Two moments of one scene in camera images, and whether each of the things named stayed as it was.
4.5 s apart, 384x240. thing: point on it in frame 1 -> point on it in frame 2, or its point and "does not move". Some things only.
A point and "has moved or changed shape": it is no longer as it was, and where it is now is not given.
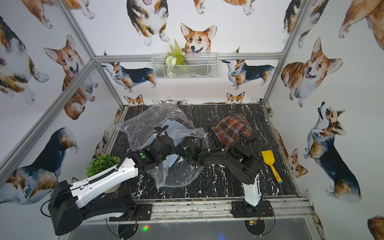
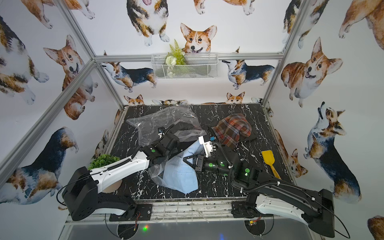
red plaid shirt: x=228 y=130 does not move
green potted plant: x=102 y=162 does not move
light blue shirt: x=174 y=127 -> x=178 y=174
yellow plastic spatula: x=269 y=158 does not move
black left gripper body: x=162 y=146 does not move
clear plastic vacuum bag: x=139 y=131 has moved or changed shape
